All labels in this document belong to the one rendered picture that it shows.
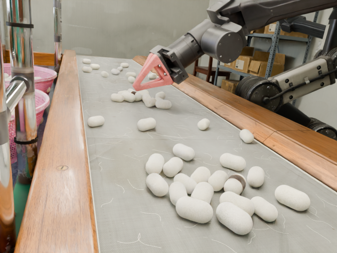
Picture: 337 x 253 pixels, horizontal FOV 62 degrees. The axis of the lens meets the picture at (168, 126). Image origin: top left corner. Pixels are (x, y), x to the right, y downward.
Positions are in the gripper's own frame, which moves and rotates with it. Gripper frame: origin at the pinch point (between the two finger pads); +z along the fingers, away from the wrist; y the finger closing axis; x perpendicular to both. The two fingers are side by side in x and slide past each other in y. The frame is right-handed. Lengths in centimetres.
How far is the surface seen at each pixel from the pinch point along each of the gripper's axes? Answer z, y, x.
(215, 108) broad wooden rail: -12.3, -1.9, 16.4
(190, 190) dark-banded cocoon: 3.4, 32.0, 3.0
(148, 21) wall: -101, -446, 58
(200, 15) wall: -187, -444, 103
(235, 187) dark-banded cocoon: -0.8, 33.4, 5.5
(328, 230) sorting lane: -5.3, 39.9, 11.2
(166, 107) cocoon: -2.7, -2.3, 8.7
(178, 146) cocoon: 1.3, 22.1, 3.8
